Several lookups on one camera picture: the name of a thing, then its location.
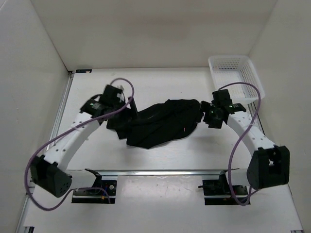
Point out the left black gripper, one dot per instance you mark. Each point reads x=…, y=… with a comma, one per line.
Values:
x=117, y=123

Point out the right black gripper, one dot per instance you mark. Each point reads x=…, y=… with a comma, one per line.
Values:
x=205, y=107

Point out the black shorts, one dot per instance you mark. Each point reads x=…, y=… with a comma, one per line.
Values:
x=160, y=123

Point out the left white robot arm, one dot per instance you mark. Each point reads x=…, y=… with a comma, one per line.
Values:
x=50, y=170

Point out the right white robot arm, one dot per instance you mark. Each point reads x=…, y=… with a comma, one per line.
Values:
x=269, y=165

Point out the white plastic basket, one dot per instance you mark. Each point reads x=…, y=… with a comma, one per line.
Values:
x=226, y=69

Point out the dark corner label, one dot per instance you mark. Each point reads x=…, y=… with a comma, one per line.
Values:
x=83, y=71

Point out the aluminium frame rail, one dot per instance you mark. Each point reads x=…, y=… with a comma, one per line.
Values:
x=168, y=172

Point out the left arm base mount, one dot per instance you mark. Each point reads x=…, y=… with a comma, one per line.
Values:
x=101, y=191

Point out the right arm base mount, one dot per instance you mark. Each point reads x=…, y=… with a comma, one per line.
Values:
x=217, y=193

